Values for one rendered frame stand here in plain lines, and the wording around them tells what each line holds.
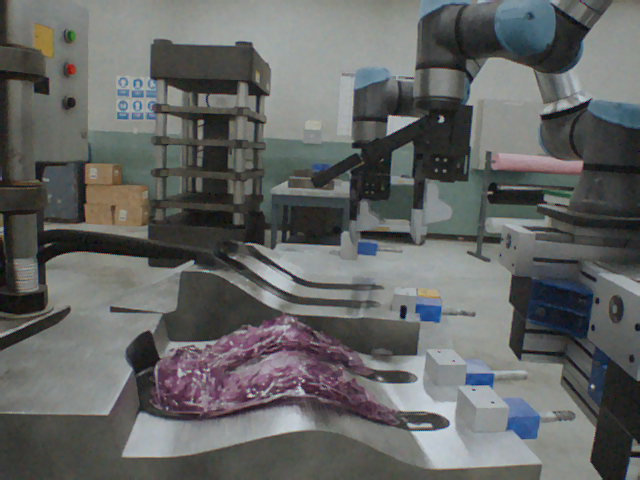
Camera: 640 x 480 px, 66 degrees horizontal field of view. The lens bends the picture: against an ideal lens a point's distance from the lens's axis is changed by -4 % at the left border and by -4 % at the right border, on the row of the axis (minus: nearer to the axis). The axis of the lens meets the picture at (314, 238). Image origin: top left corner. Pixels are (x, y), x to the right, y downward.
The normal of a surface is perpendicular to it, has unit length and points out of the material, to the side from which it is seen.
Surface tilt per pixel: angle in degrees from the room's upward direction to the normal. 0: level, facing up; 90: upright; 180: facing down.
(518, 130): 90
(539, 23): 90
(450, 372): 90
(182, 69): 90
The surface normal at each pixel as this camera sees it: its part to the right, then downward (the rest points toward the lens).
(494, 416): 0.11, 0.17
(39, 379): 0.05, -0.99
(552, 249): -0.11, 0.16
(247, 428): -0.22, -0.96
